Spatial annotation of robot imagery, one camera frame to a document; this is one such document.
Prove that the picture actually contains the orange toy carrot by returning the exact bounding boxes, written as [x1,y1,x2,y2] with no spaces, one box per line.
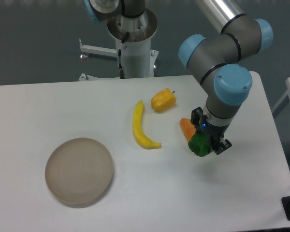
[179,118,196,142]

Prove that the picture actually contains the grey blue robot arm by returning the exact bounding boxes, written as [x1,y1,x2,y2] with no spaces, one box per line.
[85,0,273,157]

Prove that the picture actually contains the black cable on pedestal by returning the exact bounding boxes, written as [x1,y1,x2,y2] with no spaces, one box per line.
[117,31,130,79]

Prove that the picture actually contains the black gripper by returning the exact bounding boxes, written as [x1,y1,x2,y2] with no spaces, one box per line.
[191,107,232,155]

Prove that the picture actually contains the yellow toy banana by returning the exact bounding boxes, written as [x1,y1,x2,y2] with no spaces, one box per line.
[132,101,161,149]

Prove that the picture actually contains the yellow toy pepper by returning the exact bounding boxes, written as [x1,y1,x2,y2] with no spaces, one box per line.
[151,88,176,112]

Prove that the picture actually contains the beige round plate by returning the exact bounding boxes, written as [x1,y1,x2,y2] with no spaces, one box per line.
[44,138,114,208]

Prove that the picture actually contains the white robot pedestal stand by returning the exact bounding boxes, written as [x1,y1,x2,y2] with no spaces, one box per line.
[79,8,159,79]

